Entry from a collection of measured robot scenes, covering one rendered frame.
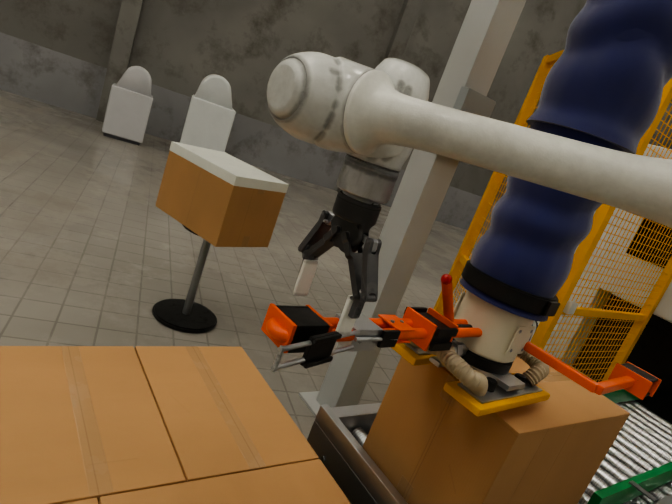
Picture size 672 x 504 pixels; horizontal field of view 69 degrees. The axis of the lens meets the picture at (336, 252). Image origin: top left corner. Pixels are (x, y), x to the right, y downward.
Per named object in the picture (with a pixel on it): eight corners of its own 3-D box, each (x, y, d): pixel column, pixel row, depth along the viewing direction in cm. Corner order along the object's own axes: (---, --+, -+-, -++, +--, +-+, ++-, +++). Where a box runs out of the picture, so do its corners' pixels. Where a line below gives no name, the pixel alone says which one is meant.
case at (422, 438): (478, 431, 187) (523, 341, 177) (570, 516, 157) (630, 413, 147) (360, 451, 151) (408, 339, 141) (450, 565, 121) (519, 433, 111)
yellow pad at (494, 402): (515, 378, 132) (523, 362, 131) (548, 400, 125) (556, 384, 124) (441, 389, 109) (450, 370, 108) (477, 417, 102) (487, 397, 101)
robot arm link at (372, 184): (375, 161, 84) (363, 193, 85) (334, 149, 78) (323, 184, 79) (411, 176, 77) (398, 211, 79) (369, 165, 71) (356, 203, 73)
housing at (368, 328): (353, 332, 95) (361, 312, 94) (376, 351, 90) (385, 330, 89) (326, 333, 90) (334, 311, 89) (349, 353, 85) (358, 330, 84)
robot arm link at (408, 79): (364, 156, 85) (317, 144, 74) (396, 65, 80) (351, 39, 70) (416, 176, 79) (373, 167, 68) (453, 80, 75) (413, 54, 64)
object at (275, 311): (300, 329, 86) (309, 304, 85) (324, 351, 81) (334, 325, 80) (260, 329, 81) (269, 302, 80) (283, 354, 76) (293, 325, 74)
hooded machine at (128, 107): (96, 134, 754) (113, 58, 725) (102, 129, 802) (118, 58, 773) (141, 147, 779) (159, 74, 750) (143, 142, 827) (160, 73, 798)
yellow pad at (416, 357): (460, 340, 145) (467, 326, 144) (488, 359, 138) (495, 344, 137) (385, 343, 122) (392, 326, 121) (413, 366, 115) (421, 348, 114)
